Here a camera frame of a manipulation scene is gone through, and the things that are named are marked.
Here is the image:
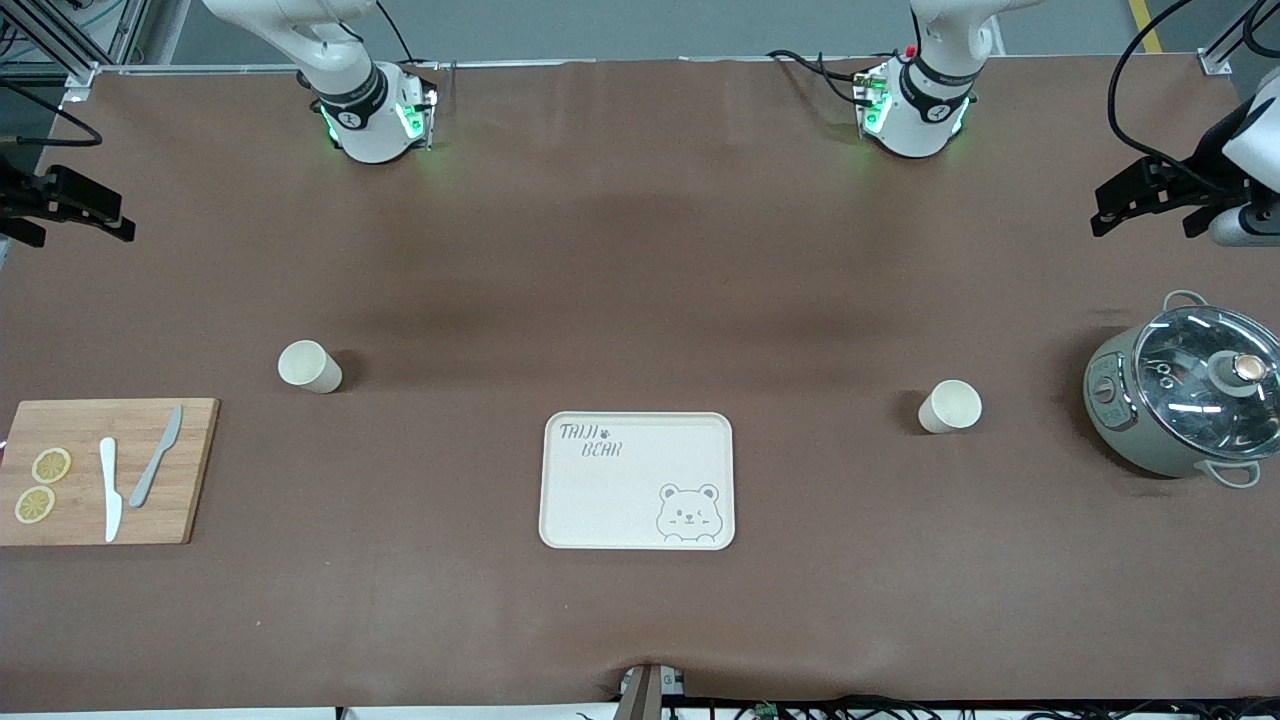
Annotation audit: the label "black right base cable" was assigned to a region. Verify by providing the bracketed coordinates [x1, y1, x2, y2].
[375, 0, 441, 69]

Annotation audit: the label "glass pot lid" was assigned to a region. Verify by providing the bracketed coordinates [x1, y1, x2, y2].
[1133, 305, 1280, 461]

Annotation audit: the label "white IKEA cup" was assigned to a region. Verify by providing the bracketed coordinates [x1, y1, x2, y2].
[918, 379, 983, 435]
[278, 340, 343, 394]

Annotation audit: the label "grey plastic knife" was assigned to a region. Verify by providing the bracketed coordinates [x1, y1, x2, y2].
[129, 405, 184, 509]

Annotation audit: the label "bamboo cutting board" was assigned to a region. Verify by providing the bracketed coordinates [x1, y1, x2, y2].
[0, 398, 220, 546]

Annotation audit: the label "white bear print tray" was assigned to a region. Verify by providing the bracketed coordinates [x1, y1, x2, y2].
[539, 411, 736, 551]

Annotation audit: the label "metal table edge bracket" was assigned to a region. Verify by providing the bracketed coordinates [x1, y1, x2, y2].
[618, 663, 687, 720]

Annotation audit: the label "black hanging cable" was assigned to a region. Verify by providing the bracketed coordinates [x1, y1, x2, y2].
[1243, 0, 1280, 59]

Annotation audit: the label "aluminium frame post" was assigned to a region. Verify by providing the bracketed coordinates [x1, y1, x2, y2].
[0, 0, 151, 103]
[1198, 0, 1280, 77]

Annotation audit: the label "black left base cables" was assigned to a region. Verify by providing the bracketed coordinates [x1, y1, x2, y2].
[767, 48, 881, 109]

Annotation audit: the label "white plastic knife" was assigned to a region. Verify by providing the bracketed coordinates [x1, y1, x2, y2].
[98, 437, 124, 544]

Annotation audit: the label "grey-green electric pot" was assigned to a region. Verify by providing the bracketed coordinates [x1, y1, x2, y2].
[1084, 290, 1280, 489]

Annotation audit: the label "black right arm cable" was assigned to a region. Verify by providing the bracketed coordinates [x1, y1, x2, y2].
[0, 78, 103, 149]

